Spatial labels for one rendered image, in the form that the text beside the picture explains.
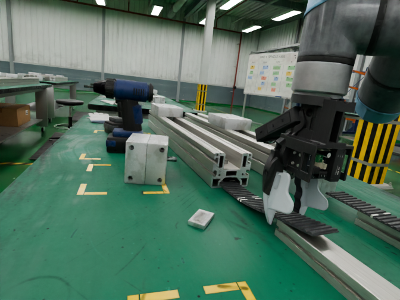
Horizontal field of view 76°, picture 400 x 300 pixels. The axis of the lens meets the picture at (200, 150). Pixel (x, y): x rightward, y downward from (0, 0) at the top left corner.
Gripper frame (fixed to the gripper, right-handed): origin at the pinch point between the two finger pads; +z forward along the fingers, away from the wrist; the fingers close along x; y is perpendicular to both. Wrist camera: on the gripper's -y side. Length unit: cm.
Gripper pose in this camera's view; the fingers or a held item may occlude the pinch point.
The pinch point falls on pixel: (283, 213)
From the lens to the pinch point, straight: 47.7
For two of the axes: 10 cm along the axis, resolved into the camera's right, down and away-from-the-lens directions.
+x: 9.3, 0.1, 3.7
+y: 3.6, 2.6, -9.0
